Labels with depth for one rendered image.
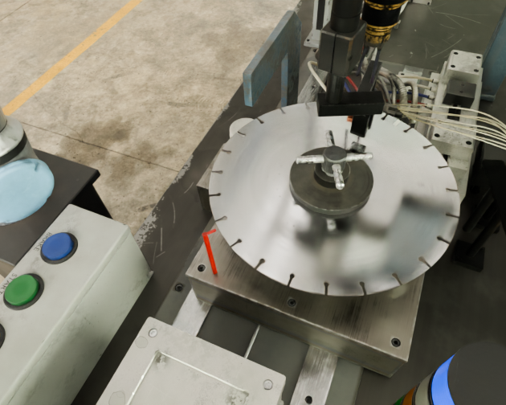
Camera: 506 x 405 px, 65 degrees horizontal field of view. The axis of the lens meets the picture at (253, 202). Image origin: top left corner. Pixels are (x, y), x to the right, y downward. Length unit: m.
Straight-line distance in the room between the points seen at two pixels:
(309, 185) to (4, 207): 0.45
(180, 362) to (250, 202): 0.21
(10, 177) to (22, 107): 1.91
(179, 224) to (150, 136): 1.34
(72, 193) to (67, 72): 1.86
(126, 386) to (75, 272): 0.17
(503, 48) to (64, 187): 0.95
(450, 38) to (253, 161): 0.84
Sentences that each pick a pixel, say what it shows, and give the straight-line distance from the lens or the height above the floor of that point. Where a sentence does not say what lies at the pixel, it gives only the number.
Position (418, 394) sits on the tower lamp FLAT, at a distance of 0.28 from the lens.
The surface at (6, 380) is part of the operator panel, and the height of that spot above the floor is 0.90.
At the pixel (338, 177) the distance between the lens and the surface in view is 0.49.
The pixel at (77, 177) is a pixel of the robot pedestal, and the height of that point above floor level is 0.75.
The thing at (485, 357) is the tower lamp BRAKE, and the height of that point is 1.16.
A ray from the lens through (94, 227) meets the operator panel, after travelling 0.62.
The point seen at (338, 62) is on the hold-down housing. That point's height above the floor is 1.10.
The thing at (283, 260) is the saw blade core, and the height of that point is 0.95.
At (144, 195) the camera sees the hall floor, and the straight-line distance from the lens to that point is 1.82.
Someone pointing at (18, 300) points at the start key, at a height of 0.91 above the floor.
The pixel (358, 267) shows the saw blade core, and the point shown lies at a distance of 0.48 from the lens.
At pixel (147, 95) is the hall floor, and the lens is 2.34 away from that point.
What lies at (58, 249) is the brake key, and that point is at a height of 0.91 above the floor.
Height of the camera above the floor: 1.37
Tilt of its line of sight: 53 degrees down
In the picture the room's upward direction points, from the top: 4 degrees counter-clockwise
